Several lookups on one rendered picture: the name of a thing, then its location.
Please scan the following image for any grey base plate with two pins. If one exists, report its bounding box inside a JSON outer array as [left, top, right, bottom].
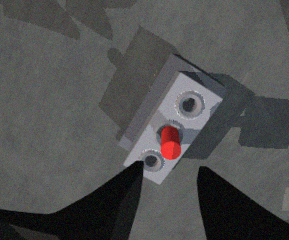
[[117, 53, 228, 151]]

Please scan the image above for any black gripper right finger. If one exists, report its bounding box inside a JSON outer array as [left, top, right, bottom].
[[197, 167, 289, 240]]

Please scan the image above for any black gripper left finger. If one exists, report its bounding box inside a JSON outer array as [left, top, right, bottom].
[[0, 161, 144, 240]]

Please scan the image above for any red peg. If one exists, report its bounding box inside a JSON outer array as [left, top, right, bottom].
[[161, 125, 181, 160]]

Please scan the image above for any grey rectangular block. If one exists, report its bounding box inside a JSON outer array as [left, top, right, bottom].
[[123, 71, 223, 185]]

